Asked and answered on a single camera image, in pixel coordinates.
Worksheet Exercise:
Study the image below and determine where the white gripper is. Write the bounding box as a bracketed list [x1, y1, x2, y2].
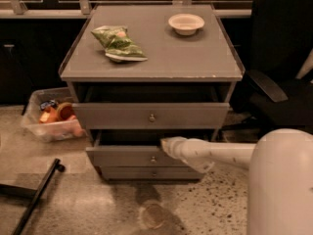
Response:
[160, 137, 195, 164]

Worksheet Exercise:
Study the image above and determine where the grey drawer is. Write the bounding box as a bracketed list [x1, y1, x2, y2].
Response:
[86, 129, 211, 168]
[101, 166, 203, 180]
[73, 103, 229, 129]

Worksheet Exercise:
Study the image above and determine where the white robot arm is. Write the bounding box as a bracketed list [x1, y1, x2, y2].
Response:
[160, 56, 313, 235]

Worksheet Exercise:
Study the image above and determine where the grey bottom drawer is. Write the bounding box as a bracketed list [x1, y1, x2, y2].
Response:
[101, 166, 203, 180]

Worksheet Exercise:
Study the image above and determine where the grey drawer cabinet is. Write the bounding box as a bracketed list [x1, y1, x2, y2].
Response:
[58, 4, 246, 182]

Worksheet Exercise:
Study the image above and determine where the grey top drawer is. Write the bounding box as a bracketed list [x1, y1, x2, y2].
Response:
[73, 103, 229, 129]

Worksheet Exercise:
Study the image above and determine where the black office chair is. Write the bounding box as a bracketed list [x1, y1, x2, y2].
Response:
[222, 0, 313, 134]

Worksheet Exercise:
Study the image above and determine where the white paper bowl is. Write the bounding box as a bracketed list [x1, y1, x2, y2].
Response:
[168, 14, 204, 36]

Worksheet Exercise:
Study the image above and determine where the green chip bag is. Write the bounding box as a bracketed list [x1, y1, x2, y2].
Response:
[91, 25, 148, 63]

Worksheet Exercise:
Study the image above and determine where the orange cup in bin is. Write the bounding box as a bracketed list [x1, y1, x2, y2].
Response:
[57, 102, 74, 120]

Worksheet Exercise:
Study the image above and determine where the clear plastic storage bin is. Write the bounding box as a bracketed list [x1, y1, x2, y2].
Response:
[22, 87, 86, 142]

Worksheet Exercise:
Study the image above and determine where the metal window railing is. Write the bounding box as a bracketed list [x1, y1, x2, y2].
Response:
[0, 0, 252, 20]

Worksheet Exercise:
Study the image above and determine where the black metal stand leg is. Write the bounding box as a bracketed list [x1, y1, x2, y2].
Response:
[0, 159, 66, 235]

